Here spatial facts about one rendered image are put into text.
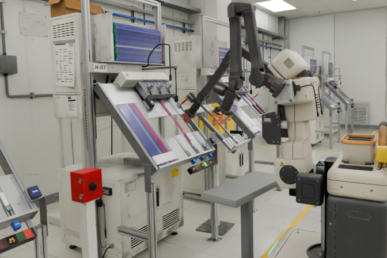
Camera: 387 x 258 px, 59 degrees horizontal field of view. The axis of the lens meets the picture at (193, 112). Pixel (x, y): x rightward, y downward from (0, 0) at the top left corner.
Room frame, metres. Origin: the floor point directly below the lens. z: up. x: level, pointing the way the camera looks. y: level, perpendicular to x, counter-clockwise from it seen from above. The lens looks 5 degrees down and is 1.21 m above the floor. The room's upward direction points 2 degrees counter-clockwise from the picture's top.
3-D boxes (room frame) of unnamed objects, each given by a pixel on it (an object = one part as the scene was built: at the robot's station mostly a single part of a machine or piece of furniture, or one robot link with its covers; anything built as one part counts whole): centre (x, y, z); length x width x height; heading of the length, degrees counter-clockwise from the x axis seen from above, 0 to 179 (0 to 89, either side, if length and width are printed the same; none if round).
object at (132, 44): (2.61, 0.43, 1.52); 0.51 x 0.13 x 0.27; 146
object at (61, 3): (2.68, 0.74, 1.82); 0.68 x 0.30 x 0.20; 146
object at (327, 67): (8.00, -3.01, 0.95); 1.36 x 0.82 x 1.90; 56
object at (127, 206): (2.63, 0.57, 0.31); 0.70 x 0.65 x 0.62; 146
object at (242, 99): (3.75, -0.40, 0.65); 1.01 x 0.73 x 1.29; 56
